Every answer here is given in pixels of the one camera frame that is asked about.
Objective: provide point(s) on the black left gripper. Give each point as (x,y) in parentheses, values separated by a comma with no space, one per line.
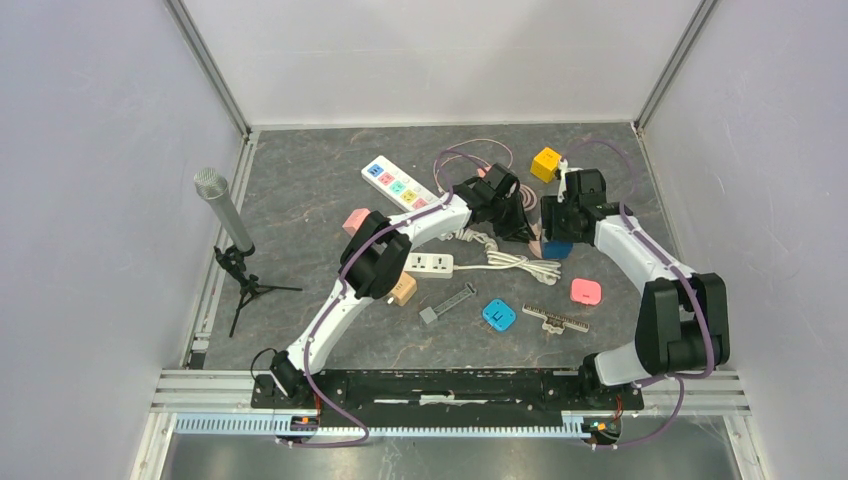
(518,231)

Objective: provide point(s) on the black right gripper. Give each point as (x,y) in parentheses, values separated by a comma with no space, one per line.
(549,209)

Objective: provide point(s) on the dark blue cube socket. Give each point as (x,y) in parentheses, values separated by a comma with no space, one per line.
(555,250)

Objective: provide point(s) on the pink round socket base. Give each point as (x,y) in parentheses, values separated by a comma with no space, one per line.
(535,248)

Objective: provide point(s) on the yellow cube plug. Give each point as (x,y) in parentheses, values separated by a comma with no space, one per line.
(545,164)

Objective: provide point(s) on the pink and blue block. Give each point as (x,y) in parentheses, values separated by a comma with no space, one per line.
(586,292)

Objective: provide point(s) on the long white power strip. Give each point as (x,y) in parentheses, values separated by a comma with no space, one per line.
(396,185)

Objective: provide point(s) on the small white power strip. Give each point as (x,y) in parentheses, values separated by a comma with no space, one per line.
(430,265)

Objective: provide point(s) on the blue plug adapter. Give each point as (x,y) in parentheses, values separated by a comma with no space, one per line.
(498,315)

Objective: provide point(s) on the beige dragon plug adapter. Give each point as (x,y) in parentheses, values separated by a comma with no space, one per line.
(403,291)

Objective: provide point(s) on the pink cube plug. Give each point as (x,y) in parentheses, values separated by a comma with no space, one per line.
(354,221)

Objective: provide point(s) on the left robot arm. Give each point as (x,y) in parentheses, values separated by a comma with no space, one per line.
(374,259)

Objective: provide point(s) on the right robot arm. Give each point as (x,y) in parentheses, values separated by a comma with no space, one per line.
(682,326)

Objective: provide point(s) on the beige toothed ruler piece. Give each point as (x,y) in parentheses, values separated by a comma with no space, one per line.
(555,323)

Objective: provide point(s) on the silver microphone on stand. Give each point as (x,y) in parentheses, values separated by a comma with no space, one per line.
(213,188)

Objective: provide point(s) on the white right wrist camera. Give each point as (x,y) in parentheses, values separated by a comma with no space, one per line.
(563,170)

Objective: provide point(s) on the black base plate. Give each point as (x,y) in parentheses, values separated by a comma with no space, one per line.
(524,397)

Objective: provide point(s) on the aluminium front rail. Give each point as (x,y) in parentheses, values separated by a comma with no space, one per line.
(219,401)

